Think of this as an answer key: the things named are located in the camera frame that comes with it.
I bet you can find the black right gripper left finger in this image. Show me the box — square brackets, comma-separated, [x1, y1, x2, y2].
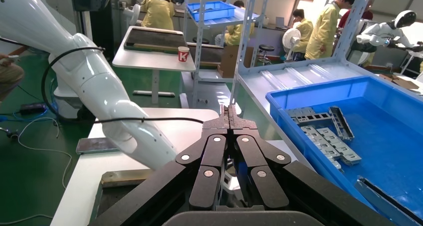
[89, 105, 229, 226]

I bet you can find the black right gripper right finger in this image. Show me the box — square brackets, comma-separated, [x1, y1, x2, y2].
[228, 105, 397, 226]

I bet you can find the black container tray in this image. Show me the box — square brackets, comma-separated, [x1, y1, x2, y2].
[88, 169, 156, 226]

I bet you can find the long dark metal housing part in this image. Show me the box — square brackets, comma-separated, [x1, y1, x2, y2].
[328, 106, 355, 142]

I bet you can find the silver metal housing part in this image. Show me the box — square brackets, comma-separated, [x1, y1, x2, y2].
[354, 176, 423, 226]

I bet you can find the flat slotted metal plate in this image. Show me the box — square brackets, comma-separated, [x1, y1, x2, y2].
[300, 125, 341, 161]
[322, 152, 343, 171]
[316, 127, 362, 166]

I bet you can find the grey flat metal plate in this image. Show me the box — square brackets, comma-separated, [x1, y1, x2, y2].
[75, 137, 120, 155]

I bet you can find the white background shelf rack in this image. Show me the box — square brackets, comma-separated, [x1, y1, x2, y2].
[182, 0, 262, 109]

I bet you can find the large cardboard box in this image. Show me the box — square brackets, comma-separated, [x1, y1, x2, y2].
[218, 45, 255, 79]

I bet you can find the blue plastic bin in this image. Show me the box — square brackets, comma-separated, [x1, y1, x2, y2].
[265, 75, 423, 226]

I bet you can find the red paper cup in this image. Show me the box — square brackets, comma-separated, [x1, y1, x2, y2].
[178, 46, 191, 63]

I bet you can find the white background table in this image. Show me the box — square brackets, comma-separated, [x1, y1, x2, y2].
[111, 25, 197, 106]

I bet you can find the black round stool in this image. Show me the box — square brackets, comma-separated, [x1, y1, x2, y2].
[257, 44, 275, 66]

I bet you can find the white standing fan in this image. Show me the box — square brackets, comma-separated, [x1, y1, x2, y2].
[123, 3, 142, 27]
[281, 27, 302, 60]

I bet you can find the seated person in yellow coat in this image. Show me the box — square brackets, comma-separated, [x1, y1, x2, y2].
[214, 0, 256, 47]

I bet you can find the black background tray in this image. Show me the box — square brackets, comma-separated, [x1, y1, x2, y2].
[124, 27, 189, 55]

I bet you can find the tall person in yellow coat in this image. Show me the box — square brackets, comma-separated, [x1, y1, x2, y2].
[304, 0, 357, 60]

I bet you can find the flat cardboard box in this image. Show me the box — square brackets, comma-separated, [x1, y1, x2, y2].
[378, 73, 421, 90]

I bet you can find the blue background bin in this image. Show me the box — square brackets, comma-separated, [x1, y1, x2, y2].
[187, 0, 236, 22]

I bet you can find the black power strip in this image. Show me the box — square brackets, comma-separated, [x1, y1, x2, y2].
[19, 102, 48, 117]

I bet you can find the white humanoid robot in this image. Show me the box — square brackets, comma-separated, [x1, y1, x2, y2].
[350, 9, 423, 68]

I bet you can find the person in red shirt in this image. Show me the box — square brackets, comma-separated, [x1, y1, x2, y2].
[337, 0, 377, 30]

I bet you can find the person in khaki clothes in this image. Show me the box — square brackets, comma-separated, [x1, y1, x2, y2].
[0, 53, 25, 102]

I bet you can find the metal frame with windows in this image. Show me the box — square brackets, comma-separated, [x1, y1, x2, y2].
[293, 112, 332, 125]

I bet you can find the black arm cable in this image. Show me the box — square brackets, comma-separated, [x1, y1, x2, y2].
[40, 46, 205, 125]

